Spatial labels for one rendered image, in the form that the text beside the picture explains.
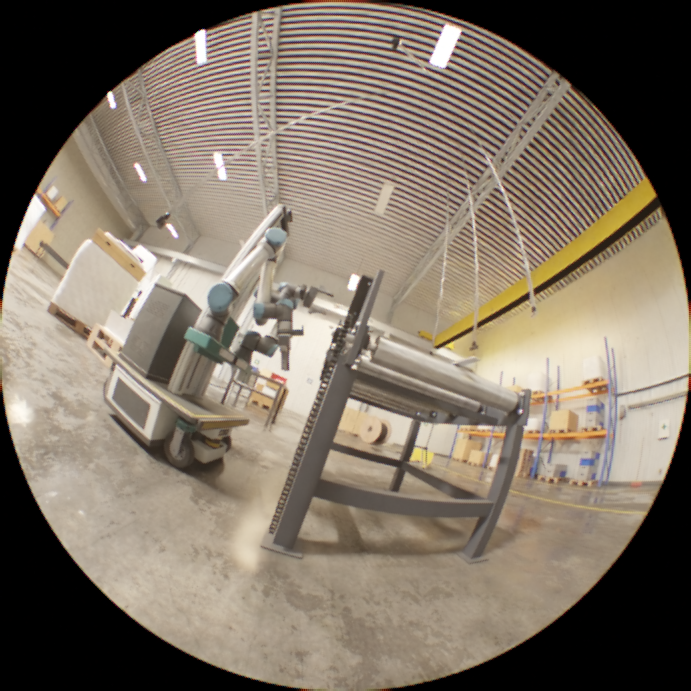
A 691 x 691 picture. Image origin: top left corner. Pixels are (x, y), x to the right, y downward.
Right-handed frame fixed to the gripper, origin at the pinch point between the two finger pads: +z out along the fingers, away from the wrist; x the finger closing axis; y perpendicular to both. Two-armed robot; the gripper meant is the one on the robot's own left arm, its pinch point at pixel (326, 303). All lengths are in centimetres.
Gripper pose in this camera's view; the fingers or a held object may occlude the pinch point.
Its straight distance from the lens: 134.6
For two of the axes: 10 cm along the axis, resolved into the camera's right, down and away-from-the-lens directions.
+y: -1.6, 2.7, 9.5
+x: -3.2, 8.9, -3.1
